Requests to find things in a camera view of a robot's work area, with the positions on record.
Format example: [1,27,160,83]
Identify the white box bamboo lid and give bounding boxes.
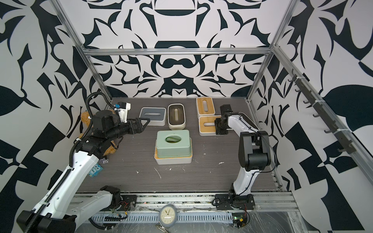
[154,138,193,165]
[198,116,221,136]
[196,97,216,118]

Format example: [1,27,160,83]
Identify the green tissue box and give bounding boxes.
[155,130,192,158]

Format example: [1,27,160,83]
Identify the white box bamboo lid front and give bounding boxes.
[154,138,193,165]

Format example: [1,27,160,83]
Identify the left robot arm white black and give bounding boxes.
[17,108,150,233]

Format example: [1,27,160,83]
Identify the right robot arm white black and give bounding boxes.
[214,104,272,197]

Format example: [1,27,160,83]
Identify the white box grey lid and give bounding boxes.
[139,107,167,126]

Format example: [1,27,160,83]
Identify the brown plush bunny toy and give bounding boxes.
[75,110,122,159]

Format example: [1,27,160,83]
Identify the cream box dark clear lid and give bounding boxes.
[168,103,186,130]

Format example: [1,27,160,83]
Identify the blue owl toy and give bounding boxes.
[88,163,103,177]

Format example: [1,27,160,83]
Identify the round analog clock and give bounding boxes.
[159,204,178,228]

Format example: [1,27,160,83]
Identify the green circuit board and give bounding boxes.
[232,213,248,228]

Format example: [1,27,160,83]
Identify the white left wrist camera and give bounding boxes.
[114,102,131,123]

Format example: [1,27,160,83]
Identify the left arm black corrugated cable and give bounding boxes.
[23,92,117,233]

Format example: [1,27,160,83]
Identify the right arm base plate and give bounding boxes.
[211,194,255,210]

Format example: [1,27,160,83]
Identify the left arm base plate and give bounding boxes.
[92,192,137,212]

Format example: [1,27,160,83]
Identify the white slotted cable duct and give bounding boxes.
[92,212,233,224]

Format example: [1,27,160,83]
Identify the black wall hook rack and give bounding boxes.
[289,73,357,154]

